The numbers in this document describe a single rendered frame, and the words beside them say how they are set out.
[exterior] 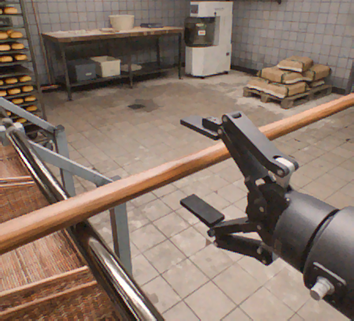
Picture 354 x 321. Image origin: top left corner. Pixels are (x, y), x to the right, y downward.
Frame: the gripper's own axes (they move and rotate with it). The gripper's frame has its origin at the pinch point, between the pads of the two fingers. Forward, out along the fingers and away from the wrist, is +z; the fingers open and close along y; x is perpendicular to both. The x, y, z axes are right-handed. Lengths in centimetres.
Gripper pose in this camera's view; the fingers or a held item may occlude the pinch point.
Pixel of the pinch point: (192, 164)
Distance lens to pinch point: 45.0
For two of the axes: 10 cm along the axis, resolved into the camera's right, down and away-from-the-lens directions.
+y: 0.0, 9.0, 4.4
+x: 7.9, -2.7, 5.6
